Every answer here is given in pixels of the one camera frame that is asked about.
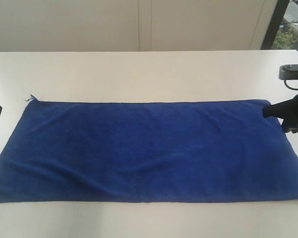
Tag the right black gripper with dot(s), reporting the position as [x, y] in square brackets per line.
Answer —
[286, 110]

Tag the black window frame post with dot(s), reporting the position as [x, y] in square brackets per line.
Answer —
[274, 24]

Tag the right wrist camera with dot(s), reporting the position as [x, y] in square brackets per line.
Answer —
[288, 72]

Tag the blue towel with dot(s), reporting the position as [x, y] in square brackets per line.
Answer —
[223, 151]

